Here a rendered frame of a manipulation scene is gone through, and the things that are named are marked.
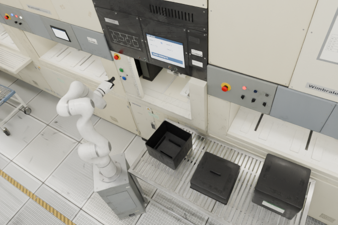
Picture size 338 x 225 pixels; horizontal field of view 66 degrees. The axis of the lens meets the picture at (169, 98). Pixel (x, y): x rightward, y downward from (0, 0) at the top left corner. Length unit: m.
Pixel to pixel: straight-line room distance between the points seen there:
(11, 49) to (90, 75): 1.37
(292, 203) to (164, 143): 1.06
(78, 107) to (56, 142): 2.01
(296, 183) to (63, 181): 2.43
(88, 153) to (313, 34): 1.52
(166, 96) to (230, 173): 0.92
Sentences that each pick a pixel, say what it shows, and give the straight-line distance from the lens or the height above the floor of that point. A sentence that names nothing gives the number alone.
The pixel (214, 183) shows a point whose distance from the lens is 1.99.
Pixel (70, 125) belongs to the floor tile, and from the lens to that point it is 3.73.
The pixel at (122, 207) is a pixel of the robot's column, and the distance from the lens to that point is 2.64.
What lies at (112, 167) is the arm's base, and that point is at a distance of 2.15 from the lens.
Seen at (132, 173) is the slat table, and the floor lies 0.76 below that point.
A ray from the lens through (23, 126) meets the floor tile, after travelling 4.09.
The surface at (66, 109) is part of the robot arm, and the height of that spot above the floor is 1.54.
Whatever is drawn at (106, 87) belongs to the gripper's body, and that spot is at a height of 1.22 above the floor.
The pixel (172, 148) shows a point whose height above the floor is 0.77.
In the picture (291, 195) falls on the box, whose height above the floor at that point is 1.01.
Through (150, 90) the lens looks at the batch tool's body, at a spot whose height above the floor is 0.87.
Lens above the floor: 2.70
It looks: 49 degrees down
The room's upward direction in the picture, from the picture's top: 10 degrees counter-clockwise
